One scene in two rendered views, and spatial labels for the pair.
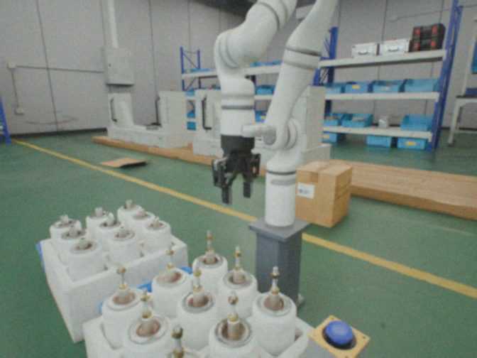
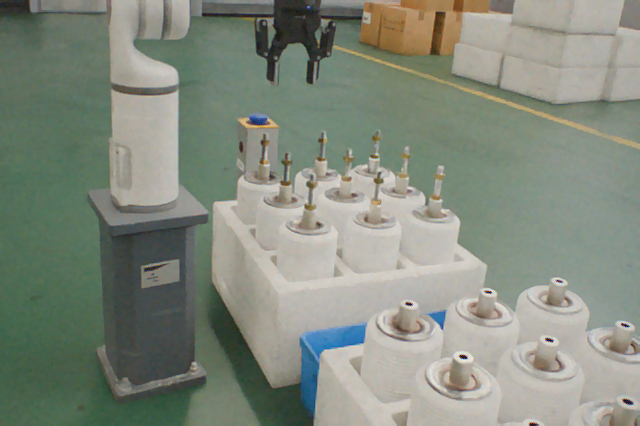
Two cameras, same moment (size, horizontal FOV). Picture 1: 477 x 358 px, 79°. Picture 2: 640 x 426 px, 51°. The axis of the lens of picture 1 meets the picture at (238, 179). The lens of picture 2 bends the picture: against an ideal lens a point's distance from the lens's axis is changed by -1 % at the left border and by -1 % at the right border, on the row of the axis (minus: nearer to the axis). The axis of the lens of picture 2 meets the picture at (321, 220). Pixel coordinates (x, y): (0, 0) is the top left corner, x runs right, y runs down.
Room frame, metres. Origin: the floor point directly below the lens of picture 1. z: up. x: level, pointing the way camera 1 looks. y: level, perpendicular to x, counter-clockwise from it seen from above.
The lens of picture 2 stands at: (1.68, 0.40, 0.68)
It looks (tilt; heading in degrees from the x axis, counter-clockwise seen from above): 22 degrees down; 197
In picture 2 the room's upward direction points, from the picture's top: 5 degrees clockwise
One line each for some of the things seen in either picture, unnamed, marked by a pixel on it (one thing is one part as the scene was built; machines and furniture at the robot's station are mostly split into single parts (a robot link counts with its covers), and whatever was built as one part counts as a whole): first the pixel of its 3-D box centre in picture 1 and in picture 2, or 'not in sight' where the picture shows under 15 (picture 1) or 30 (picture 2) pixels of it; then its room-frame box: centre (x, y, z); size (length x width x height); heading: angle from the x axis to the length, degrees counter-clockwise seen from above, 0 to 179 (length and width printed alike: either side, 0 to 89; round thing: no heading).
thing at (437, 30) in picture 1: (428, 33); not in sight; (4.40, -2.64, 1.57); 0.42 x 0.34 x 0.17; 138
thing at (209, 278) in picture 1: (211, 289); (304, 275); (0.72, 0.08, 0.16); 0.10 x 0.10 x 0.18
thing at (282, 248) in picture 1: (277, 265); (148, 289); (0.86, -0.13, 0.15); 0.15 x 0.15 x 0.30; 49
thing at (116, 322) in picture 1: (128, 332); (426, 261); (0.56, 0.26, 0.16); 0.10 x 0.10 x 0.18
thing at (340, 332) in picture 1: (338, 333); (258, 120); (0.38, -0.16, 0.32); 0.04 x 0.04 x 0.02
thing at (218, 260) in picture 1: (209, 261); (308, 225); (0.72, 0.08, 0.25); 0.08 x 0.08 x 0.01
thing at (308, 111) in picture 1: (255, 123); not in sight; (3.10, -0.18, 0.45); 1.45 x 0.57 x 0.74; 49
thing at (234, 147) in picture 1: (237, 152); (296, 13); (0.63, 0.00, 0.57); 0.08 x 0.08 x 0.09
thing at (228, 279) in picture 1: (238, 279); (284, 200); (0.63, 0.00, 0.25); 0.08 x 0.08 x 0.01
